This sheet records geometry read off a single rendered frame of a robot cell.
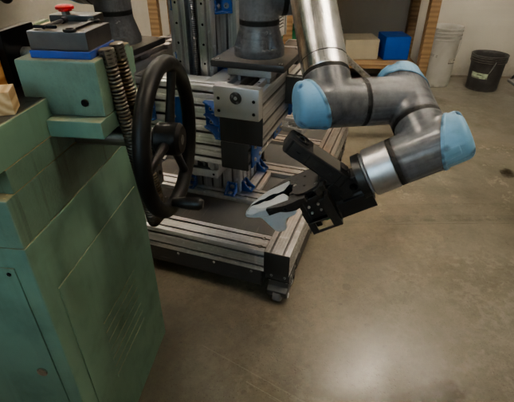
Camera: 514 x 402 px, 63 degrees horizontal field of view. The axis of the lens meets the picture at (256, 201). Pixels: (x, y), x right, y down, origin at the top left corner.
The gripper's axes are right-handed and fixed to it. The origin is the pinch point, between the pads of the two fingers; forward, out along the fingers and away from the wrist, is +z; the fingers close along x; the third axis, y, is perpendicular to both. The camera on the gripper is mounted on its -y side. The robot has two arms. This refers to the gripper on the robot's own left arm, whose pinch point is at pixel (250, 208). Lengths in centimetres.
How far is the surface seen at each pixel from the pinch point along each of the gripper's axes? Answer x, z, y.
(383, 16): 343, -47, 53
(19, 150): -7.7, 22.8, -27.7
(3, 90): -5.1, 20.0, -35.5
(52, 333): -13.7, 40.5, 1.1
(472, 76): 310, -92, 125
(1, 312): -14.0, 45.0, -6.9
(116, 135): 6.7, 17.3, -20.6
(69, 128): 0.0, 19.1, -26.2
